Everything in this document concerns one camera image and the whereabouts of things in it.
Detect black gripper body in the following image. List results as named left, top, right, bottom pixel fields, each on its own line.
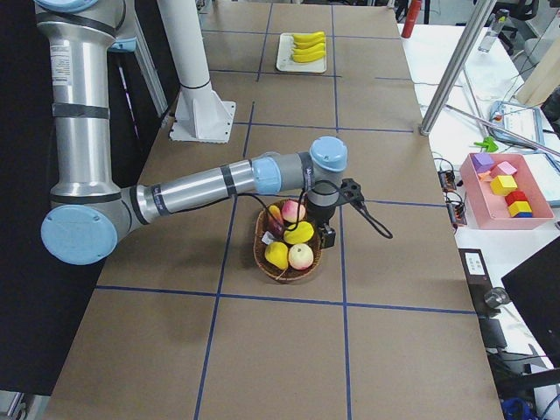
left=306, top=203, right=336, bottom=236

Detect yellow banana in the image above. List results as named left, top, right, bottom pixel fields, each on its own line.
left=291, top=31, right=326, bottom=44
left=293, top=38, right=326, bottom=50
left=292, top=42, right=326, bottom=57
left=290, top=50, right=326, bottom=64

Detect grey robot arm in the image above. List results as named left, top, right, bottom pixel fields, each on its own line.
left=34, top=1, right=347, bottom=265

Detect brown wicker basket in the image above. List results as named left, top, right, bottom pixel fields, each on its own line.
left=253, top=199, right=321, bottom=284

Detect red apple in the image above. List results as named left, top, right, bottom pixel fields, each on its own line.
left=281, top=199, right=306, bottom=223

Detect red-green mango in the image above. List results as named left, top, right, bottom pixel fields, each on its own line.
left=267, top=205, right=285, bottom=238

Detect yellow lemon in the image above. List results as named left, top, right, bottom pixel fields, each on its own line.
left=264, top=241, right=289, bottom=270

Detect cream bear-print tray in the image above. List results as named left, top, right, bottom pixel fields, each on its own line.
left=276, top=32, right=327, bottom=74

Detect pink plastic bin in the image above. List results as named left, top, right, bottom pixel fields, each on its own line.
left=460, top=153, right=553, bottom=230

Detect black monitor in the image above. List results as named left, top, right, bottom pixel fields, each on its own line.
left=501, top=238, right=559, bottom=367

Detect red bottle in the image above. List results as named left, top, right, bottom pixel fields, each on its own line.
left=401, top=0, right=423, bottom=39

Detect blue-cased tablet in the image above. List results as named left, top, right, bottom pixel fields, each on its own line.
left=488, top=101, right=559, bottom=149

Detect clear water bottle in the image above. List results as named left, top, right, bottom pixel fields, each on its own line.
left=478, top=9, right=509, bottom=53

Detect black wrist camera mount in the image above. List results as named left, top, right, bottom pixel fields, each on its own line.
left=339, top=178, right=366, bottom=210

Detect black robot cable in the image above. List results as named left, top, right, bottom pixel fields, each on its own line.
left=235, top=178, right=394, bottom=240

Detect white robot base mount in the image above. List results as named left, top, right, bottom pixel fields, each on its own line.
left=157, top=0, right=236, bottom=144

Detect grey aluminium post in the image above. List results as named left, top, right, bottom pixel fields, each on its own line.
left=419, top=0, right=497, bottom=137

